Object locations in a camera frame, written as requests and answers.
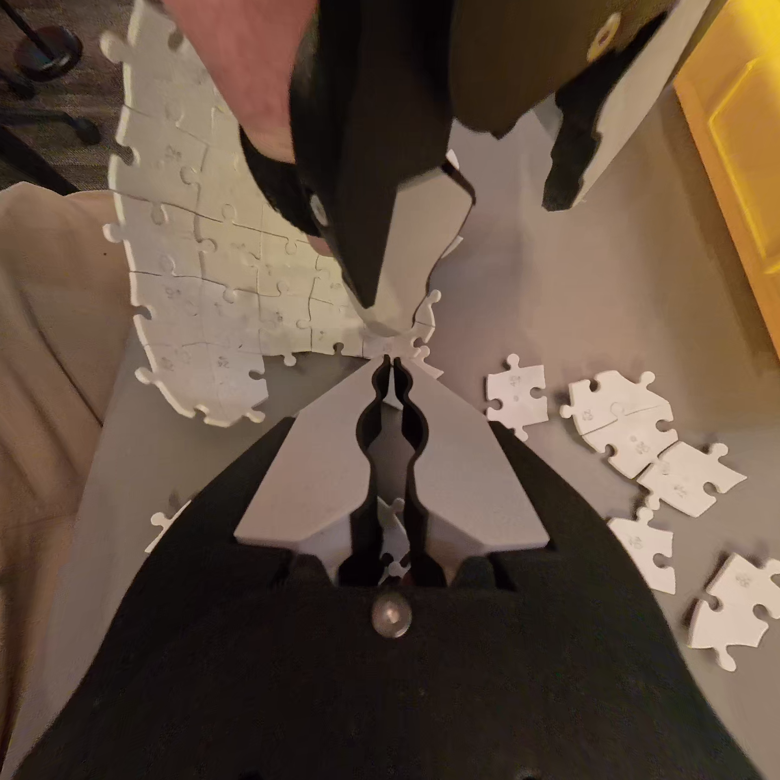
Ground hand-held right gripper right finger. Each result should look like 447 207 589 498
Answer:
393 356 549 589

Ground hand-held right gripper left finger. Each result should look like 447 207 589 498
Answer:
234 355 392 589

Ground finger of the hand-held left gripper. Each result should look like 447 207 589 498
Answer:
541 0 714 212
360 166 477 336

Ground puzzle pieces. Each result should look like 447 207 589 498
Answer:
145 353 780 673

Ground partly built puzzle ball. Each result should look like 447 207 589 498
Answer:
100 0 464 427

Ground person's left hand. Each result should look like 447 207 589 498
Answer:
167 0 319 162

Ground yellow plastic bin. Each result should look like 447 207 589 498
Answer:
673 0 780 360

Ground person's beige trousers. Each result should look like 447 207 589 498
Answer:
0 183 132 671

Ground black office chair base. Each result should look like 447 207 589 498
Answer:
0 0 102 196

